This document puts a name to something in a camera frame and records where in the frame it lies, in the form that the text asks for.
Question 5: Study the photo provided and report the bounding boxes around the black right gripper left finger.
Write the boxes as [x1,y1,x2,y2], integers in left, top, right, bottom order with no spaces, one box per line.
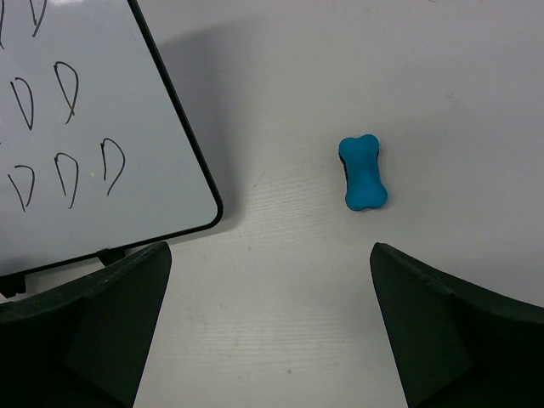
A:
[1,242,172,407]

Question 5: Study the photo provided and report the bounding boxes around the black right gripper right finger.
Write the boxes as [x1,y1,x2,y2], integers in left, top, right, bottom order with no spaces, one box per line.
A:
[370,243,543,407]

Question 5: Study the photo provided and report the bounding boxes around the blue bone-shaped eraser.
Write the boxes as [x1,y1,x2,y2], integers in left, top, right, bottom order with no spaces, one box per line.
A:
[338,134,388,211]

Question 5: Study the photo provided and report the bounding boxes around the white whiteboard black frame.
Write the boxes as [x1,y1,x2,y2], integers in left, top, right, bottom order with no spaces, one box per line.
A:
[1,1,223,276]

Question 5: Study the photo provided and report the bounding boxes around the black whiteboard stand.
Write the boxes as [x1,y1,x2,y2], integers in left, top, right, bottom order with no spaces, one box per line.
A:
[1,249,127,298]

